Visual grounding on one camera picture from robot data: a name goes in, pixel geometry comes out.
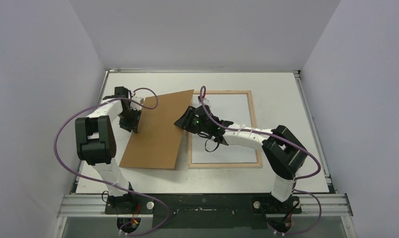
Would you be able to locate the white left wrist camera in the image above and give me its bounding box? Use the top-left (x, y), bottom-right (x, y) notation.
top-left (131, 97), bottom-right (144, 105)

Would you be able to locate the brown backing board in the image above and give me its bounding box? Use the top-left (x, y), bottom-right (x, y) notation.
top-left (119, 89), bottom-right (194, 170)

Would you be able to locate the aluminium front rail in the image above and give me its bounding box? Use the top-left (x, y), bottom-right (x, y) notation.
top-left (57, 194), bottom-right (352, 217)

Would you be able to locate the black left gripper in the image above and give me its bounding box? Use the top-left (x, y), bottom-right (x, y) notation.
top-left (118, 107), bottom-right (141, 133)

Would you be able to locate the printed colour photo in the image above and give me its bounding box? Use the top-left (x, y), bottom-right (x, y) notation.
top-left (189, 93), bottom-right (261, 168)

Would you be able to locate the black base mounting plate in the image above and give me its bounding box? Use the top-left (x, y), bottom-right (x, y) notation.
top-left (104, 193), bottom-right (302, 234)

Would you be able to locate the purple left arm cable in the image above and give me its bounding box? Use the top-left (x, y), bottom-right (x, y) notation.
top-left (53, 87), bottom-right (171, 237)

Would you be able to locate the light wooden picture frame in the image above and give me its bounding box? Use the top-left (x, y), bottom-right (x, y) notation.
top-left (187, 90), bottom-right (263, 170)

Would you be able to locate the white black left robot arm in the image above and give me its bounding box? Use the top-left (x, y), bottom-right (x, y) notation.
top-left (75, 86), bottom-right (144, 214)

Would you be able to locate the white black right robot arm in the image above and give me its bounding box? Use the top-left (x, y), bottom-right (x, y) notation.
top-left (174, 106), bottom-right (307, 213)

